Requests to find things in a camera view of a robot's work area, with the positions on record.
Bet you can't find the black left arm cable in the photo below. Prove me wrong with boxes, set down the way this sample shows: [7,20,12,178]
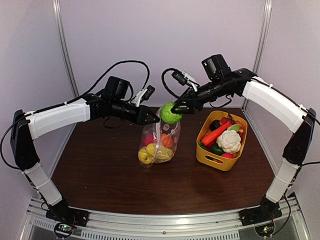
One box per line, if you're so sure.
[64,60,151,103]

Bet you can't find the green toy apple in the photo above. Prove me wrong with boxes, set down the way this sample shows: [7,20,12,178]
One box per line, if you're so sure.
[160,102,183,125]

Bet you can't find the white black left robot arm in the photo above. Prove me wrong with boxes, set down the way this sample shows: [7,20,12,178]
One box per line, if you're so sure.
[10,76,160,222]

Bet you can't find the red toy apple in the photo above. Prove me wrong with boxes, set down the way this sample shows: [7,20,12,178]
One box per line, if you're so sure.
[220,153,234,159]

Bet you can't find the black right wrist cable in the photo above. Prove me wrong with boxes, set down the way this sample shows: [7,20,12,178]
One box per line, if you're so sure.
[161,67,183,100]

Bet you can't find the yellow toy bell pepper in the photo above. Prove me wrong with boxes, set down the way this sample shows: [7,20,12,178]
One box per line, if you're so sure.
[145,143,174,164]

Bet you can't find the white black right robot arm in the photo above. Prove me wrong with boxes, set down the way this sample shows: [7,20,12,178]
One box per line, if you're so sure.
[171,67,317,221]

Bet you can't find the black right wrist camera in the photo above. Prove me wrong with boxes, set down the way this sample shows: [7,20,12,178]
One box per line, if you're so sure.
[171,70,200,92]

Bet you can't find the right aluminium frame post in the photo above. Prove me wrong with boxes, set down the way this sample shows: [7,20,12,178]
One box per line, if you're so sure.
[241,0,273,111]

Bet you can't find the dark toy plum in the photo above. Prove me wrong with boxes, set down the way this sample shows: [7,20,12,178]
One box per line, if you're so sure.
[209,119,221,131]

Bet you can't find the red toy lychee bunch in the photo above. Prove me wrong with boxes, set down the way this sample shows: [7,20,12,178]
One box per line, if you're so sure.
[219,113,245,137]

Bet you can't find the aluminium frame post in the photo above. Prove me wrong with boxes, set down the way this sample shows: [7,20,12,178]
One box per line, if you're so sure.
[52,0,80,98]
[241,0,273,111]

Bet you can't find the yellow toy apple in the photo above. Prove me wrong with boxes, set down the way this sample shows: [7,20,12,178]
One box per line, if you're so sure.
[138,147,155,165]

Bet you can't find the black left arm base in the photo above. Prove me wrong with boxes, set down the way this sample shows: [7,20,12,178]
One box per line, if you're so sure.
[45,205,89,227]

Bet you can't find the orange toy carrot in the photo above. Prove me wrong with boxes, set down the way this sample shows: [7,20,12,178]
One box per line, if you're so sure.
[201,122,231,147]

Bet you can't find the white toy cauliflower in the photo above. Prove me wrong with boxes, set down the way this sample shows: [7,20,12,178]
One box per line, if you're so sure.
[217,130,242,154]

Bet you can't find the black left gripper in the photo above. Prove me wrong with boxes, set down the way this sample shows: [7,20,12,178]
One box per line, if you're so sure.
[110,98,160,125]

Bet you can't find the red toy bell pepper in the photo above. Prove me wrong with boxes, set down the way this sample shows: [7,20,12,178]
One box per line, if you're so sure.
[142,134,157,146]

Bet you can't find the yellow plastic basket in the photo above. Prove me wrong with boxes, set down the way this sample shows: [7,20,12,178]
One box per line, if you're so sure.
[196,110,248,171]

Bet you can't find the orange toy pumpkin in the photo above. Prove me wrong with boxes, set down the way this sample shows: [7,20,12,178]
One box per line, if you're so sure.
[161,133,174,148]

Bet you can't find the green toy avocado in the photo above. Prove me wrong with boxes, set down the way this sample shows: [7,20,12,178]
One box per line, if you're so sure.
[210,144,225,156]

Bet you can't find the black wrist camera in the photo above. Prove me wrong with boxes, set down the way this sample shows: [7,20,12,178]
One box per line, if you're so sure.
[131,85,156,107]
[171,70,200,92]

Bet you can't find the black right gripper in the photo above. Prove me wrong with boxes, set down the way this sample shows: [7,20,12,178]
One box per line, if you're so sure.
[171,77,232,114]

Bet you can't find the clear zip top bag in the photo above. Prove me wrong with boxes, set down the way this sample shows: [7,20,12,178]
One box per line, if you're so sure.
[139,107,181,169]

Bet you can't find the aluminium front rail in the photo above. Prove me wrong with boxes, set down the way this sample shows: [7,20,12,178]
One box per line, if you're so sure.
[19,197,311,240]

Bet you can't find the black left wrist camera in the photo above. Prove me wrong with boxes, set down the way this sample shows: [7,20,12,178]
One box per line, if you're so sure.
[131,85,156,107]

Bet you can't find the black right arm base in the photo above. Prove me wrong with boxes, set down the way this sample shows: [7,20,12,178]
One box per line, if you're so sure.
[238,196,283,226]

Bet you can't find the left aluminium frame post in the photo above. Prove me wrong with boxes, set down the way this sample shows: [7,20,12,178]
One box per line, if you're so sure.
[52,0,80,98]

